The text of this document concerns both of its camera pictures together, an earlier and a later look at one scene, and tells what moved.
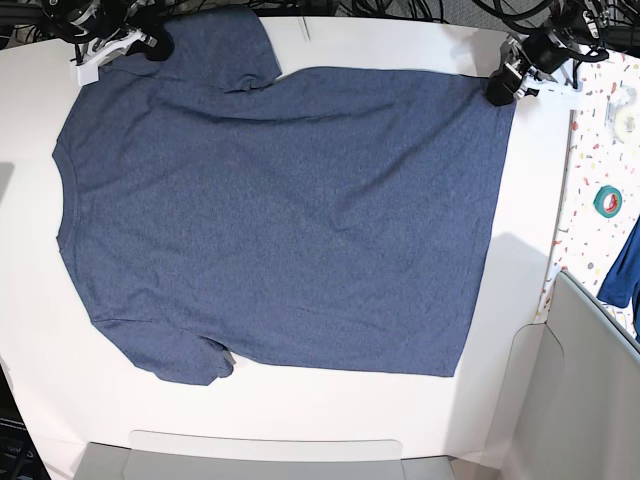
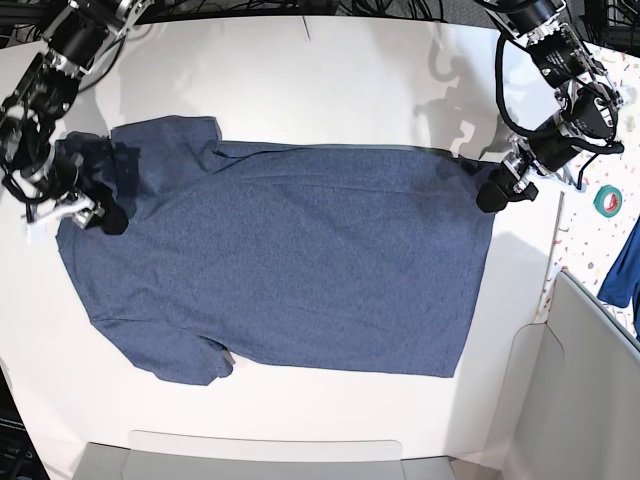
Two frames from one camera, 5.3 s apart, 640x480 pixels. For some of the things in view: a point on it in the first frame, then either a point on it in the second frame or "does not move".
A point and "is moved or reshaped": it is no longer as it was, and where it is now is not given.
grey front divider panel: x=194 y=455 does not move
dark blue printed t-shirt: x=212 y=212 is moved or reshaped
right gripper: x=521 y=54 → x=548 y=148
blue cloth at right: x=621 y=283 does not move
